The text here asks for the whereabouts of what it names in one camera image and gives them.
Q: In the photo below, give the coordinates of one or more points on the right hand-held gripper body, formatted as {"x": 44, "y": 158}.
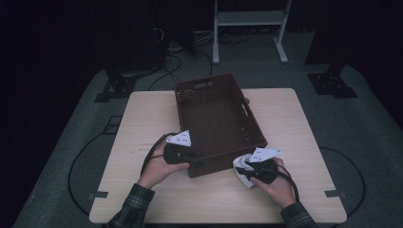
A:
{"x": 264, "y": 172}

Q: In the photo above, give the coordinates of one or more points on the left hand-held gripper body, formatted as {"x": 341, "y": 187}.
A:
{"x": 176, "y": 154}

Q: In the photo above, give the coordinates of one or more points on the brown woven basket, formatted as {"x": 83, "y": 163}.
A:
{"x": 218, "y": 123}

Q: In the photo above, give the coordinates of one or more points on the person's right hand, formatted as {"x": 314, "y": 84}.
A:
{"x": 278, "y": 190}

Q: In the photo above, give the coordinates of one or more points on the person's left hand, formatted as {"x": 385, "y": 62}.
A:
{"x": 157, "y": 171}

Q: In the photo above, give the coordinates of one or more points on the grey tape strip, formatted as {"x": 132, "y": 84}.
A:
{"x": 99, "y": 194}
{"x": 334, "y": 193}

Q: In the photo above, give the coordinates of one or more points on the black stand base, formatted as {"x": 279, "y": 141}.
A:
{"x": 118, "y": 87}
{"x": 331, "y": 84}

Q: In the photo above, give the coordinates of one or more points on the white metal stand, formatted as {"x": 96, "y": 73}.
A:
{"x": 248, "y": 18}

